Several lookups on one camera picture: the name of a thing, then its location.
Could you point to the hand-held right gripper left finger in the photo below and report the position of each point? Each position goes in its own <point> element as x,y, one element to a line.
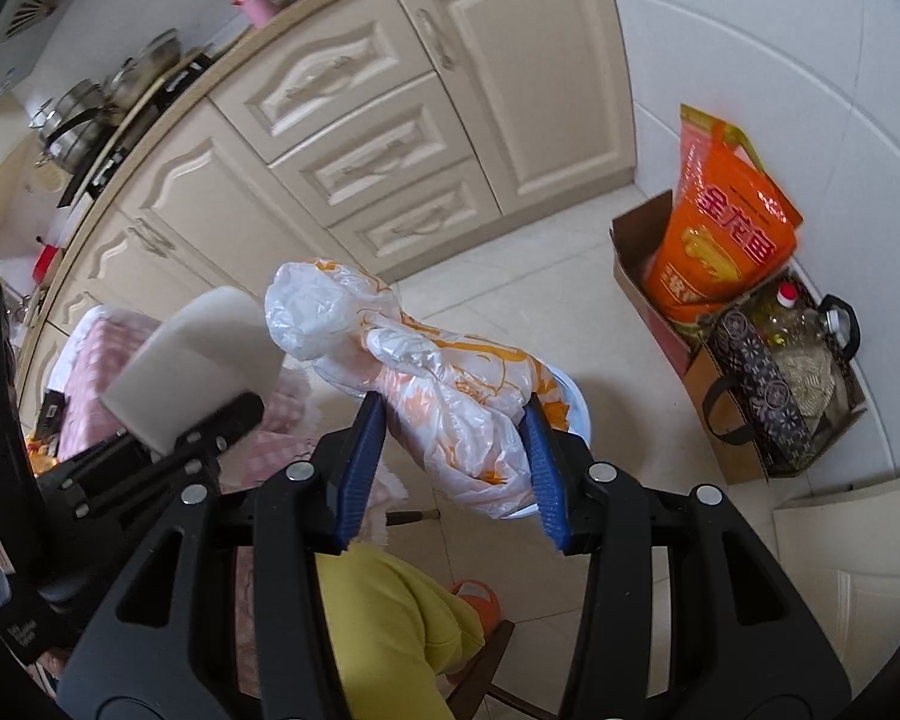
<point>360,465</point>

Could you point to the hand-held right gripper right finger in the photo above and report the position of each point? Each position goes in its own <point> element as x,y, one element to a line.
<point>544,465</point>

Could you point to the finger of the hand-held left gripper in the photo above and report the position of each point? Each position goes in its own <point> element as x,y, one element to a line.
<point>217,424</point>

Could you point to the light blue plastic bin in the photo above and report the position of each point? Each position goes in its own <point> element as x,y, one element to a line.
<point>574,409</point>

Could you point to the white object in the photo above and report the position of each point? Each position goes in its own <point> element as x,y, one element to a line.
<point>195,360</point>

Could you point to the white orange-print plastic bag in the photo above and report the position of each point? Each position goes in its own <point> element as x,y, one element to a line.
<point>450,390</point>

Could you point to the pink checked tablecloth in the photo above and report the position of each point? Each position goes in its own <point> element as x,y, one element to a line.
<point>90,367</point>

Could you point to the orange slipper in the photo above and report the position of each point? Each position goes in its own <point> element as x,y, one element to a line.
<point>480,600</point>

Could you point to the person's yellow trouser leg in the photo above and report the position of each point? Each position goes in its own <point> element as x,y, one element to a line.
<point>390,630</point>

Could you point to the red box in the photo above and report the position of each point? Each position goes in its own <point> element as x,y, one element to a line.
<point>47,264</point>

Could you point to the dark wooden stool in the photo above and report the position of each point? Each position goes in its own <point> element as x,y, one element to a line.
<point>487,660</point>

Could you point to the black patterned tote bag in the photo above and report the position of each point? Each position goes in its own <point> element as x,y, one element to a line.
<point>765,382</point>

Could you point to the brown cardboard box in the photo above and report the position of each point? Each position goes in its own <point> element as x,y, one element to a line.
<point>634,240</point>

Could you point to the black gas stove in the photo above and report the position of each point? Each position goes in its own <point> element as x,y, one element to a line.
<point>101,165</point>

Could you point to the clear cooking oil bottle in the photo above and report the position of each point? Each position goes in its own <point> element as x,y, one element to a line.
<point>787,322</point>

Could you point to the orange rice bag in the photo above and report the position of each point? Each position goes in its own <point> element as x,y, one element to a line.
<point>720,240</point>

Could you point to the steel steamer pot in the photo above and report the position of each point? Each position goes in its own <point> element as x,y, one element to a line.
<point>75,124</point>

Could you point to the steel frying pan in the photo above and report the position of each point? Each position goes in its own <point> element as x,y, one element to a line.
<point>139,71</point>

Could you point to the cream base cabinet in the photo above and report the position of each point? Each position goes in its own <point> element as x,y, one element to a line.
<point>532,90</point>

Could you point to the pink utensil holder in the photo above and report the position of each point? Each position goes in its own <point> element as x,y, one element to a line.
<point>259,9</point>

